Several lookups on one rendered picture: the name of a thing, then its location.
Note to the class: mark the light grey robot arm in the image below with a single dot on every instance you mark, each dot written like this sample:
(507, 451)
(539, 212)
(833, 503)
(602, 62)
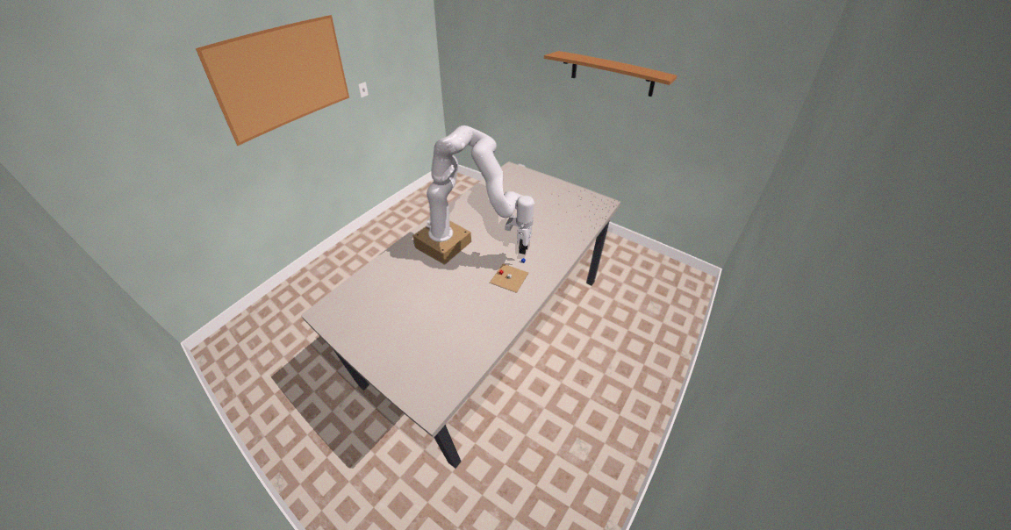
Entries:
(444, 173)

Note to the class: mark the tan square mat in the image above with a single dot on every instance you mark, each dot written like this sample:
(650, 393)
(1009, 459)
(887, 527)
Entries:
(513, 284)

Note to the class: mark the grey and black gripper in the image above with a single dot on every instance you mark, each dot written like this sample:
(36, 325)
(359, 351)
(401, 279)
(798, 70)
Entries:
(523, 237)

